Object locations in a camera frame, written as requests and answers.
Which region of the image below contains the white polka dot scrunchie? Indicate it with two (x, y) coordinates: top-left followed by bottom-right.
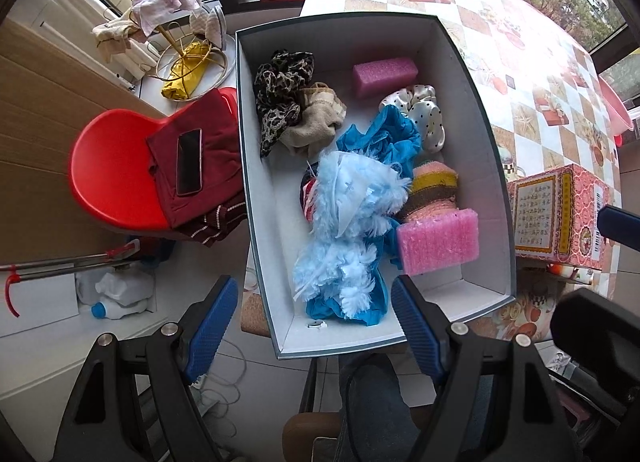
(379, 83), (447, 154)

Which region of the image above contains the black smartphone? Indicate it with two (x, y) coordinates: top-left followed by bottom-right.
(176, 128), (203, 197)

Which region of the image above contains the pink sponge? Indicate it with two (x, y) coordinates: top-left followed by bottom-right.
(395, 208), (481, 277)
(352, 57), (419, 100)

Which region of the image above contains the leopard print scrunchie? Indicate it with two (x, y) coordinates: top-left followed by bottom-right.
(254, 48), (316, 159)

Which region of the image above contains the grey slipper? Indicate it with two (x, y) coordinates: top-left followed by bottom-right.
(189, 7), (227, 50)

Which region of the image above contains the person's leg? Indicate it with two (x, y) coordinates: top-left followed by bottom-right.
(337, 352), (501, 462)

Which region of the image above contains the pink plastic basin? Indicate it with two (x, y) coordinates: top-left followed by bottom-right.
(597, 76), (636, 138)

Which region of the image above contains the red plastic chair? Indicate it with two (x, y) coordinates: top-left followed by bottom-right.
(68, 87), (246, 242)

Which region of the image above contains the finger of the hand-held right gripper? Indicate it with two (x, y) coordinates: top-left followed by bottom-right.
(597, 206), (640, 245)

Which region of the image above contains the white plastic jug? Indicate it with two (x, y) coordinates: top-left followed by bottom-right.
(75, 267), (156, 320)

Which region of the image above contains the beige cloth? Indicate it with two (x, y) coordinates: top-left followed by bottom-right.
(279, 82), (347, 159)

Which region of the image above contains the white cardboard box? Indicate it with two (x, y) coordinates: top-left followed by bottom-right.
(234, 13), (517, 361)

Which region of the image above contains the yellow cloth on rack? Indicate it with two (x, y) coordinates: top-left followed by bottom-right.
(160, 41), (207, 103)

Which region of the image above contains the dark red striped garment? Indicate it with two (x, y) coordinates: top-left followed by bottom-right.
(180, 204), (248, 249)

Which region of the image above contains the red handled metal tool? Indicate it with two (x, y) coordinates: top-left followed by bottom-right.
(0, 239), (142, 319)

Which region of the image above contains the red patterned carton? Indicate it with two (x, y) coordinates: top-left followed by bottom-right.
(506, 163), (615, 270)

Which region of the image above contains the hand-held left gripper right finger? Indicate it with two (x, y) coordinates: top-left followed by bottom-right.
(391, 274), (583, 462)

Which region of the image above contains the red striped scrunchie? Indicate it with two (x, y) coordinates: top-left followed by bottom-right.
(299, 176), (321, 223)

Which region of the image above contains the brown stool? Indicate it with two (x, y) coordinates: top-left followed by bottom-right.
(282, 412), (346, 462)

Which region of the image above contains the light blue feather cloth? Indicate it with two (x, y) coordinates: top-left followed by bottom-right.
(292, 149), (412, 320)

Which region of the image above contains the checkered printed tablecloth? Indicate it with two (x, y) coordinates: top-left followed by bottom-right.
(300, 0), (623, 343)

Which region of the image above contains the pink knitted cloth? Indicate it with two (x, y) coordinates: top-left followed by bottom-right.
(397, 159), (461, 228)

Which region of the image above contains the white round tray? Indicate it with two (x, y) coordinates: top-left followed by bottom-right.
(137, 32), (240, 102)

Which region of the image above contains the cream cloth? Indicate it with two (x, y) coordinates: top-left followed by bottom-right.
(91, 17), (146, 63)

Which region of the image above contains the pale pink cloth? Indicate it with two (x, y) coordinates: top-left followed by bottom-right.
(132, 0), (202, 38)

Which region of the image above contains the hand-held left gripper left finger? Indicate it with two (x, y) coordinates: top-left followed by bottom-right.
(52, 275), (240, 462)

